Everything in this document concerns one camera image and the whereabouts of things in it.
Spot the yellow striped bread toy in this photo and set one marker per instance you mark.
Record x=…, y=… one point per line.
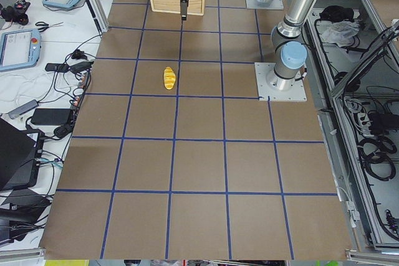
x=169, y=78

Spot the black scissors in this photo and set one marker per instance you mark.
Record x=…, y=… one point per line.
x=43, y=26

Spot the crumpled white cloth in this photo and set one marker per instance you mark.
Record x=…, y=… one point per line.
x=340, y=33

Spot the lower teach pendant tablet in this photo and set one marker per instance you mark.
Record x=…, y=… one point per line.
x=20, y=49

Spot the grey usb hub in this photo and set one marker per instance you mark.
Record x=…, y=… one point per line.
x=13, y=114

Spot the black power brick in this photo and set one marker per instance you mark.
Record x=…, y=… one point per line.
x=51, y=116

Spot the black laptop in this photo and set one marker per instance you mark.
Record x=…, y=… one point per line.
x=20, y=153

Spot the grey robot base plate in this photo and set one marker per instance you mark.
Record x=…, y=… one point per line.
x=270, y=87

